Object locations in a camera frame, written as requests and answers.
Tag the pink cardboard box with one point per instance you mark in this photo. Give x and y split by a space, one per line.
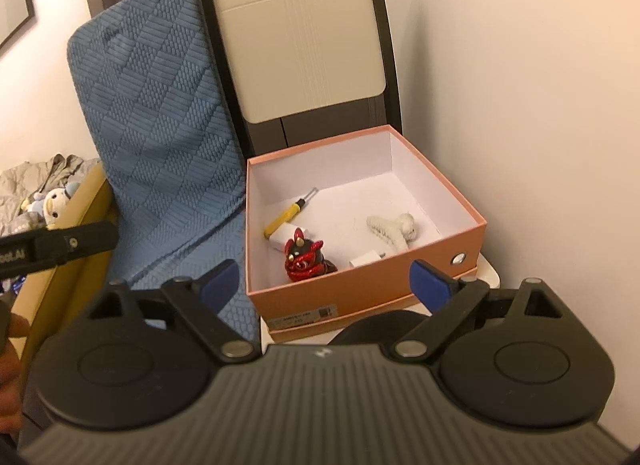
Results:
350 295

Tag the white and blue plush toy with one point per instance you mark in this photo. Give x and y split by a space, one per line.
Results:
52 205

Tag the blue textured blanket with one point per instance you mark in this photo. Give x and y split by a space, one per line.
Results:
150 120

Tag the yellow wooden panel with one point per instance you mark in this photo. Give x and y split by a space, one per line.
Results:
55 305

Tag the white charger plug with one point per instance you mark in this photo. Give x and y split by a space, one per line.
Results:
362 261
287 241

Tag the cream and black folding chair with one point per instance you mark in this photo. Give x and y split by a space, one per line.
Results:
300 45

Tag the fuzzy grey hair claw clip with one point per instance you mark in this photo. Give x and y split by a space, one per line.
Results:
387 232

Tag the red and black figurine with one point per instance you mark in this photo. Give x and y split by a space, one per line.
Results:
302 260

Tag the person's left hand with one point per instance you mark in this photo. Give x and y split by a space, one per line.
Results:
11 385

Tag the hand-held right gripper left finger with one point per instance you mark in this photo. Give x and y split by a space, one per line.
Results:
220 286

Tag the grey crumpled clothing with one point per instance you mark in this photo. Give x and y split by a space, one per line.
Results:
20 185

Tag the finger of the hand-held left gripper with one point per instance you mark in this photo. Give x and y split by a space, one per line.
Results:
75 242

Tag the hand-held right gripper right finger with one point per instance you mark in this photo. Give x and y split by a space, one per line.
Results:
430 286

